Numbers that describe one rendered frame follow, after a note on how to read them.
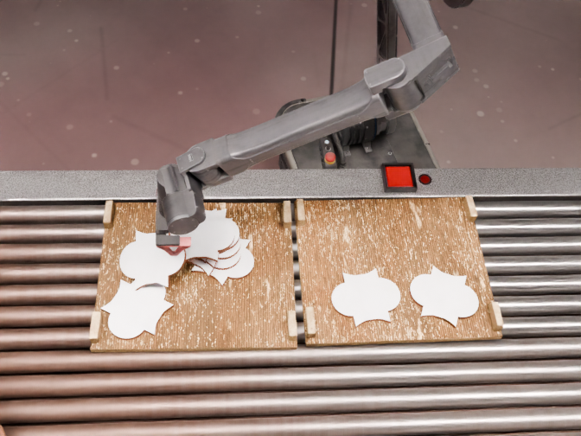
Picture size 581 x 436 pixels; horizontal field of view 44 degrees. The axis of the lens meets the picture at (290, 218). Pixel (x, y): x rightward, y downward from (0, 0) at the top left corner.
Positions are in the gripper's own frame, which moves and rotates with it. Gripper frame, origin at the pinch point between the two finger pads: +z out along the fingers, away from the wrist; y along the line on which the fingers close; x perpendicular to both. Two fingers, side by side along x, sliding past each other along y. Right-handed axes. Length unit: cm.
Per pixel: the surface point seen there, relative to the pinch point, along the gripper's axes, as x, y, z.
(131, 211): -9.3, -10.9, 8.0
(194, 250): 4.1, 3.4, 1.4
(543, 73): 163, -141, 90
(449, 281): 58, 11, 3
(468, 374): 59, 31, 7
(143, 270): -6.3, 6.1, 4.5
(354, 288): 37.6, 11.4, 4.7
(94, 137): -33, -111, 101
